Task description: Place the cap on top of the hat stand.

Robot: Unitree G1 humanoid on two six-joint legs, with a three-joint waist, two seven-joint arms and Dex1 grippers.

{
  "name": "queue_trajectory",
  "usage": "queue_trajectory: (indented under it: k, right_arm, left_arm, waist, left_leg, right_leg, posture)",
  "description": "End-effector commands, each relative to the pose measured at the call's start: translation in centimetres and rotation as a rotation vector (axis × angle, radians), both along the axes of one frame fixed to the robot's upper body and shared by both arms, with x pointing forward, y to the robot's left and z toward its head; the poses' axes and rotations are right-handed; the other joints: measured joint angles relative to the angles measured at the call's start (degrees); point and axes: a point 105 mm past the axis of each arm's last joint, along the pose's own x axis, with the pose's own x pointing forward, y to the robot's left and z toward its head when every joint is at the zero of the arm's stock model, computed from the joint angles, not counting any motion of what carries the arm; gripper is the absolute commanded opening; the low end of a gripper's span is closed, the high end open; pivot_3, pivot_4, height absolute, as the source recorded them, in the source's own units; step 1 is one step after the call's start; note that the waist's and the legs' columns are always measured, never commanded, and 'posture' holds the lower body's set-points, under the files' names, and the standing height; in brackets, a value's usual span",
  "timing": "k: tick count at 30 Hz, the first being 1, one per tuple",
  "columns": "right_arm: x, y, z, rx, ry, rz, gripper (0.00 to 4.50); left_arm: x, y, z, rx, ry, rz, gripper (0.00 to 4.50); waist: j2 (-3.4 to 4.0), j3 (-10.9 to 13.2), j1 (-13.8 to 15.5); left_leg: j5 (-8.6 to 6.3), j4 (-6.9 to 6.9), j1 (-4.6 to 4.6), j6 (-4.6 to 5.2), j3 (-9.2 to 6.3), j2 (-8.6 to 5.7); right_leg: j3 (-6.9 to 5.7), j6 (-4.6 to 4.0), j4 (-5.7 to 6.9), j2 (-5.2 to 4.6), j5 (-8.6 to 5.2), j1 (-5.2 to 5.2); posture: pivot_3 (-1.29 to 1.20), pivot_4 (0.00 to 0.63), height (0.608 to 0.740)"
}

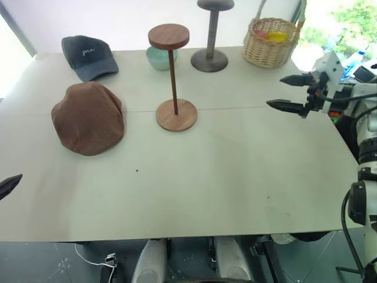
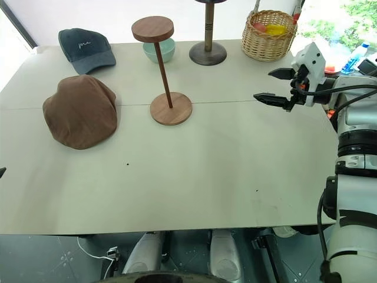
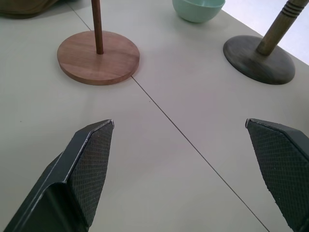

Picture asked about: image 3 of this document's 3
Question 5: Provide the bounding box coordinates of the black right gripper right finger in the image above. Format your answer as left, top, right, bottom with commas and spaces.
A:
245, 118, 309, 232

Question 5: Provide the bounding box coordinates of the dark brown cloth object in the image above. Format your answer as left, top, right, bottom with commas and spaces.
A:
0, 0, 60, 20

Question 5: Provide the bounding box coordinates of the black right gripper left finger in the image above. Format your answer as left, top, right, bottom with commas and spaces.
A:
3, 119, 115, 232

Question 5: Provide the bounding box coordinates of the mint green bowl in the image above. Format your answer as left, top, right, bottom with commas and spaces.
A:
172, 0, 225, 24

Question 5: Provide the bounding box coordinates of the dark grey-green wooden stand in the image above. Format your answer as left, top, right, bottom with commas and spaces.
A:
223, 0, 304, 86

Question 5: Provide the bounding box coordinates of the brown wooden round-base stand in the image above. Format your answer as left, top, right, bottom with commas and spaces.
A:
57, 0, 140, 86

